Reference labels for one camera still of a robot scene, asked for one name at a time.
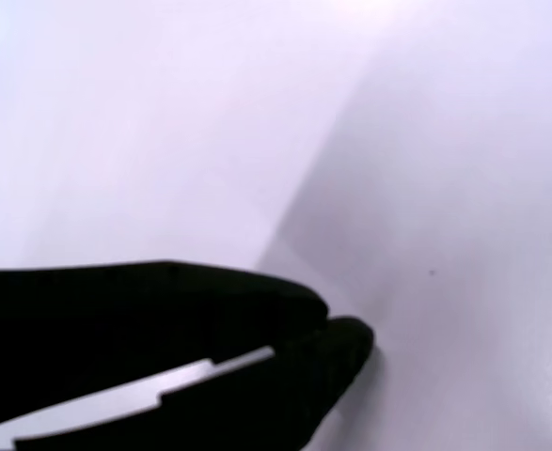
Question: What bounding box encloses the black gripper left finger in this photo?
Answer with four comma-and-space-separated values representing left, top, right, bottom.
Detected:
0, 260, 331, 451

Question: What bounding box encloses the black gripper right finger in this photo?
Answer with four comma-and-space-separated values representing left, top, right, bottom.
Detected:
14, 317, 376, 451

